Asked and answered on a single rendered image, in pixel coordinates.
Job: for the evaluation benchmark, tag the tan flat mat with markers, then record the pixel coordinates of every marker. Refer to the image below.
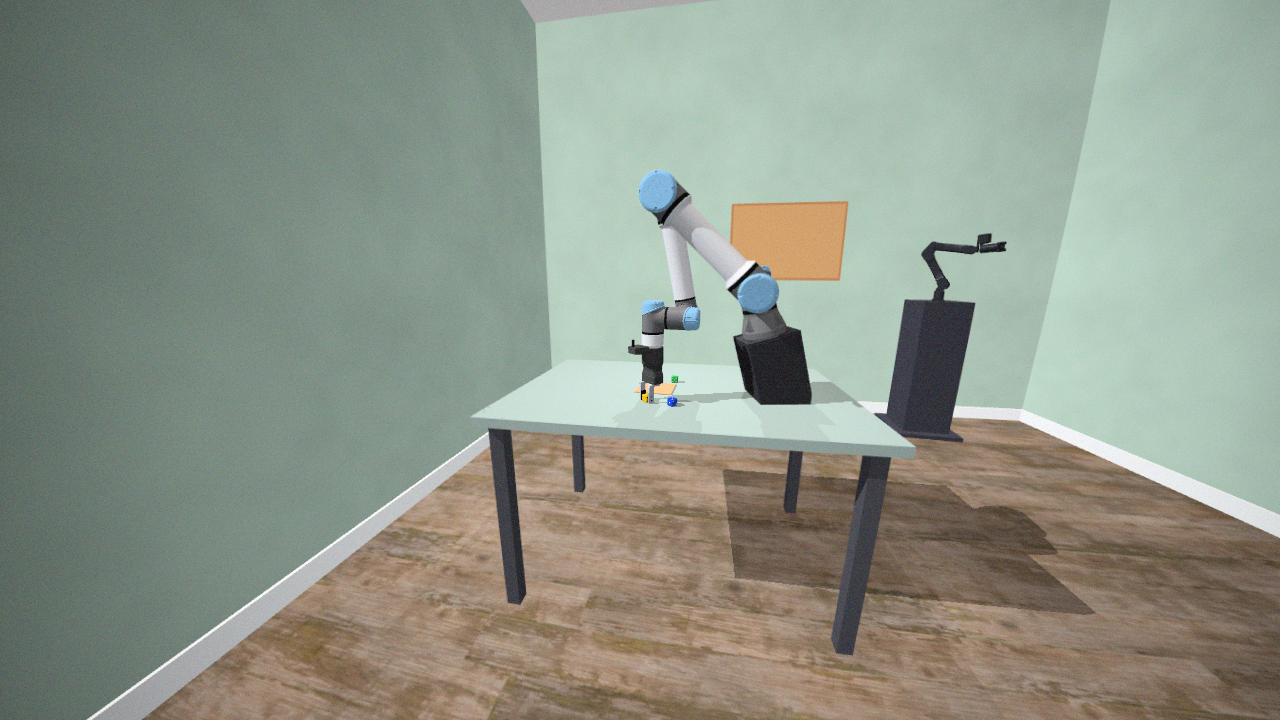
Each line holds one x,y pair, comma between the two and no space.
664,389

